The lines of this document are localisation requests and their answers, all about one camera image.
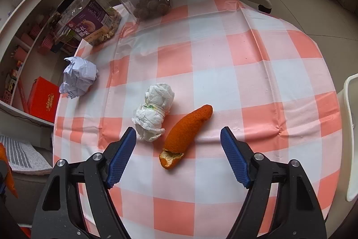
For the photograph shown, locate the white plastic bag wad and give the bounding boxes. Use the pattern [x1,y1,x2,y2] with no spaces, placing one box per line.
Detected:
[132,82,175,142]

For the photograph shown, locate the orange peel piece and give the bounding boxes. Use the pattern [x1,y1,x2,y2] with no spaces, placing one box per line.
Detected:
[159,104,213,170]

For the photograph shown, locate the white trash bin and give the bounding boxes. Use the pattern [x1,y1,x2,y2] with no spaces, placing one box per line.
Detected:
[337,74,357,202]

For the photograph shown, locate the orange white checkered tablecloth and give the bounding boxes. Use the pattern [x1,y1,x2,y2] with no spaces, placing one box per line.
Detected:
[53,0,342,238]

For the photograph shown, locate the crumpled white paper ball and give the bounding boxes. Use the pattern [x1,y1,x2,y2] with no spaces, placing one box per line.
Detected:
[59,56,98,99]

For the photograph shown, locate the red gift box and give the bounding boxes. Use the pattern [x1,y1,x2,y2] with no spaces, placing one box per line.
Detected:
[17,76,60,123]

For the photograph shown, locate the purple label nut jar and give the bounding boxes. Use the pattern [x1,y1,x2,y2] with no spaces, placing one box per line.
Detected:
[51,0,121,46]

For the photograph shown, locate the white wall shelf unit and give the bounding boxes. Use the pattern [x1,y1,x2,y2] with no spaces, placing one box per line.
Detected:
[1,0,65,127]

